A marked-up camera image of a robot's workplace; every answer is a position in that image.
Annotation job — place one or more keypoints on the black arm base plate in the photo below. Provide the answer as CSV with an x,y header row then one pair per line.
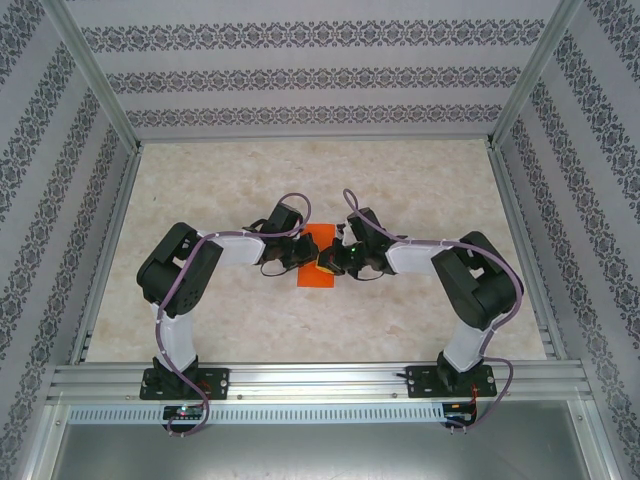
x,y
417,382
220,382

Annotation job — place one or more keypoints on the orange paper sheet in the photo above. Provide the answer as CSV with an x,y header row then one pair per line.
x,y
315,280

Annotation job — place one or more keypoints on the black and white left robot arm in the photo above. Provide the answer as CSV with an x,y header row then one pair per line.
x,y
180,270

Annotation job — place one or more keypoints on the grey sheet metal panel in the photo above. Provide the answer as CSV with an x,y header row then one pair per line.
x,y
320,450

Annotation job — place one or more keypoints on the aluminium mounting rail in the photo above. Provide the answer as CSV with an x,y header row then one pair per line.
x,y
320,382

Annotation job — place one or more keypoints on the aluminium frame post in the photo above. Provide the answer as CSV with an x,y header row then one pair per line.
x,y
101,82
526,82

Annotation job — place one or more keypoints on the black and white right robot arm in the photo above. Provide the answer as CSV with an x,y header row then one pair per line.
x,y
480,285

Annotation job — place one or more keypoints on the small circuit board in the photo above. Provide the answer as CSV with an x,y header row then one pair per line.
x,y
457,412
185,412

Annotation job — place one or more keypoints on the aluminium side rail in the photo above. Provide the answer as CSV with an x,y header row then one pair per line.
x,y
111,250
517,225

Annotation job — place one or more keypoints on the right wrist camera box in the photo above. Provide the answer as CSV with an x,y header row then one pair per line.
x,y
344,231

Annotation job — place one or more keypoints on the aluminium frame bar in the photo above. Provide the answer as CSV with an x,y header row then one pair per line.
x,y
42,445
600,445

